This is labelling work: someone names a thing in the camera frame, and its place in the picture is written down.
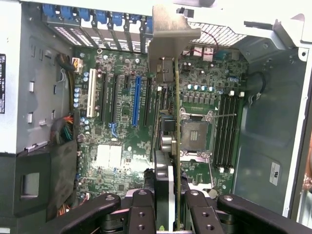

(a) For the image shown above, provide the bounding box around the metal socket cover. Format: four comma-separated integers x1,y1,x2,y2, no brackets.
181,156,214,193

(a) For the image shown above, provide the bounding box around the silver chipset heatsink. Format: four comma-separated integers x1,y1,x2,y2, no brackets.
97,144,123,168

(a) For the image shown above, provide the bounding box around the CPU socket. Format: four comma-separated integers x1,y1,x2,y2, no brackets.
179,108,215,157

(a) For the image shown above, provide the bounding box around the black RAM slot bank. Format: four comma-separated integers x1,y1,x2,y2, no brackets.
214,90,245,175

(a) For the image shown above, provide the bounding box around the locking lever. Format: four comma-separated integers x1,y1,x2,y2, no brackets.
211,113,237,119

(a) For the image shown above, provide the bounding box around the long black expansion slot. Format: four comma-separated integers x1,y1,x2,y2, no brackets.
99,72,108,123
143,77,153,128
110,74,119,123

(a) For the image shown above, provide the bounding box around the blue expansion slot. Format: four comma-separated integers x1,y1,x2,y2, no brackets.
132,76,142,128

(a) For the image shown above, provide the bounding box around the open grey PC case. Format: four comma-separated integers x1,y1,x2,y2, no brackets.
0,0,312,234

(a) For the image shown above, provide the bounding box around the green motherboard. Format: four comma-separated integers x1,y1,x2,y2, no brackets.
73,46,246,220

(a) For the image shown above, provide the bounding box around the white expansion slot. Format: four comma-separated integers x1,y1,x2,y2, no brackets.
86,68,98,117

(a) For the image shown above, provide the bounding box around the multicoloured wire bundle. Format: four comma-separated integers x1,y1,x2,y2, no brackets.
50,115,74,145

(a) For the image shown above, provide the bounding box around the yellow and black wire bundle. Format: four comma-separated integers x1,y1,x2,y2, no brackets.
57,53,84,113

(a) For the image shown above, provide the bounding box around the thin red fan wire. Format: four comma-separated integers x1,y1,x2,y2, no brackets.
188,30,219,53

